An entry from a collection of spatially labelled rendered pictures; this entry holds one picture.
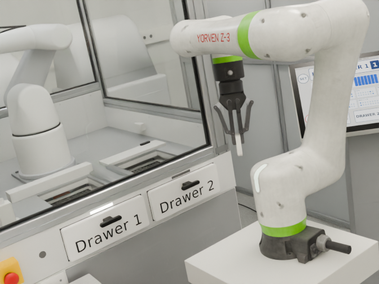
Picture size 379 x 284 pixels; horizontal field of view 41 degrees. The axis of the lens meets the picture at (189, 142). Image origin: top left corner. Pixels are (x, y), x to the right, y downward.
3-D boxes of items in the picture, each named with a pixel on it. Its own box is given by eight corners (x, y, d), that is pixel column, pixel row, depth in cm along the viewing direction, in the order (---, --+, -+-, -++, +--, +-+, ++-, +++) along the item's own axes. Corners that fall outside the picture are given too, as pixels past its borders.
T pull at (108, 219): (122, 218, 158) (121, 214, 158) (101, 228, 154) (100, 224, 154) (117, 216, 161) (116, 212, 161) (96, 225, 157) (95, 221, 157)
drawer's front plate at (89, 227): (149, 225, 169) (143, 195, 166) (71, 262, 154) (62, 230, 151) (147, 223, 171) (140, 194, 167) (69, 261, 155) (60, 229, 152)
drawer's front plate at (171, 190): (220, 191, 186) (216, 163, 183) (155, 222, 171) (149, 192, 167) (217, 190, 187) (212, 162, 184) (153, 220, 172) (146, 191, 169)
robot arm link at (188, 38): (275, 55, 126) (272, 9, 123) (239, 61, 120) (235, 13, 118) (197, 55, 156) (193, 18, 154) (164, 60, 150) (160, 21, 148)
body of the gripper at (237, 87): (217, 83, 153) (221, 112, 154) (245, 79, 152) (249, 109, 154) (215, 81, 160) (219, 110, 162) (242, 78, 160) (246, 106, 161)
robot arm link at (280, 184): (325, 219, 135) (316, 152, 130) (282, 243, 128) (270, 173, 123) (291, 208, 146) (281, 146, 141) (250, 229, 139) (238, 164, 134)
